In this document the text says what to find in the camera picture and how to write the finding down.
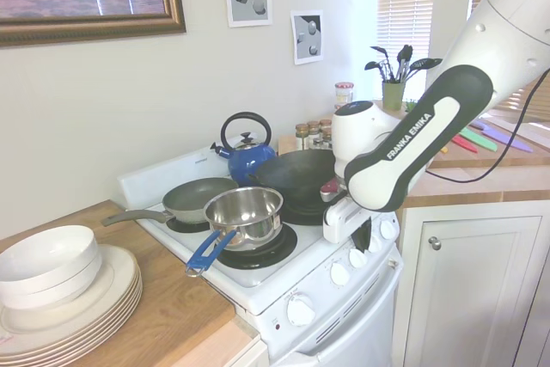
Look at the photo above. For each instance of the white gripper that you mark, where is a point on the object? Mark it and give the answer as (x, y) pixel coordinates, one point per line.
(339, 223)

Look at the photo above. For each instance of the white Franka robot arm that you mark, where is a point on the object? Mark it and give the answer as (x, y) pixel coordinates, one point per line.
(494, 19)

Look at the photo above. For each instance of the black coil stove burner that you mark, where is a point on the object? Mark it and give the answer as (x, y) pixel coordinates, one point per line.
(185, 228)
(275, 255)
(305, 217)

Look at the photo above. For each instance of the white electric stove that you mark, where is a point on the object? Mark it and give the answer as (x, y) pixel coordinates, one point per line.
(266, 289)

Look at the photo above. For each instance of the white burner knob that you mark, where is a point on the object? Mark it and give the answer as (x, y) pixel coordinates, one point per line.
(358, 258)
(376, 244)
(339, 273)
(389, 229)

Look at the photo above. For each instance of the silver cabinet door knob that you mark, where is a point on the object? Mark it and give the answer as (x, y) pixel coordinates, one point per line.
(435, 243)

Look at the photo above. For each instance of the white oven temperature knob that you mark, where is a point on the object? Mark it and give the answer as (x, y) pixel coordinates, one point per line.
(300, 310)

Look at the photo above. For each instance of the wooden lid spice jar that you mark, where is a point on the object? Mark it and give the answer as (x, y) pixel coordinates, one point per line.
(328, 137)
(313, 135)
(302, 137)
(325, 124)

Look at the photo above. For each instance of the white cabinet door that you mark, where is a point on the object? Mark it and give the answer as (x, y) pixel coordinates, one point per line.
(472, 298)

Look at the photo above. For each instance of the clear container red white lid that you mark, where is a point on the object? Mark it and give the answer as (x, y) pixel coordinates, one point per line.
(344, 93)
(339, 106)

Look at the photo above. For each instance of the red kitchen knife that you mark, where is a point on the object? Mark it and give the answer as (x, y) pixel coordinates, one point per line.
(465, 144)

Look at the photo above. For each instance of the green utensil holder cup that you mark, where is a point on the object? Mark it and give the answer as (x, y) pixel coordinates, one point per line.
(393, 96)

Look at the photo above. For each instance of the green kitchen knife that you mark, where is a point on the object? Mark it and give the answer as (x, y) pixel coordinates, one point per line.
(479, 140)

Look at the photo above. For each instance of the thick wooden cutting board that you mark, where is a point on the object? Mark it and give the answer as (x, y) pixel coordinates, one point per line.
(515, 163)

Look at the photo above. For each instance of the black cooking spatula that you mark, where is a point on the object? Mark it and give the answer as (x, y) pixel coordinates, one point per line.
(373, 65)

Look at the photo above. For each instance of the grey frying pan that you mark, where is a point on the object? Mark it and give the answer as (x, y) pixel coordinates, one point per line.
(193, 199)

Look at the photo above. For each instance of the purple kitchen knife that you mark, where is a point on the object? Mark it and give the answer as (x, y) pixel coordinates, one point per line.
(509, 138)

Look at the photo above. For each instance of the black slotted spoon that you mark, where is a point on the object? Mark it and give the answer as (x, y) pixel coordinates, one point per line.
(425, 64)

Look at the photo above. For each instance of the black kitchen tongs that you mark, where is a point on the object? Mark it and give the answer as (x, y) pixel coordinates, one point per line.
(405, 57)

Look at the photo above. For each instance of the black cooking spoon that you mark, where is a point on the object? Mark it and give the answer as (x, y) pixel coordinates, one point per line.
(380, 52)

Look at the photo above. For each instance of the grey spheres paper print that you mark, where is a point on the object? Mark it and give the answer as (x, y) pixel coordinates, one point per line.
(307, 38)

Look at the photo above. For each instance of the white ceramic bowl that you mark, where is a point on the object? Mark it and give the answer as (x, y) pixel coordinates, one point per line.
(64, 296)
(47, 255)

